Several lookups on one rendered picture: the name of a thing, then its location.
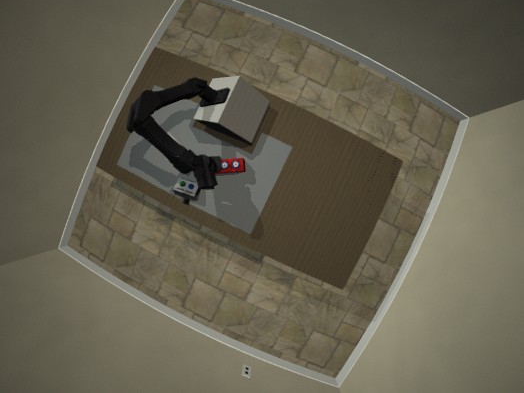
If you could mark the grey control panel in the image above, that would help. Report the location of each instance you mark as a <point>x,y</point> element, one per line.
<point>187,189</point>

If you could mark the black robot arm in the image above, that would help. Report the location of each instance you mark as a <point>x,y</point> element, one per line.
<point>182,159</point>

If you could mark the grey flat mat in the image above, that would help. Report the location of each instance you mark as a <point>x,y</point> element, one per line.
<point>239,198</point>

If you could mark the red tube rack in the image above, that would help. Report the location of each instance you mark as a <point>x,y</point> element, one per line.
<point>231,169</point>

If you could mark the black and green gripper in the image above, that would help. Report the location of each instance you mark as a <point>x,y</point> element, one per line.
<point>217,160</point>

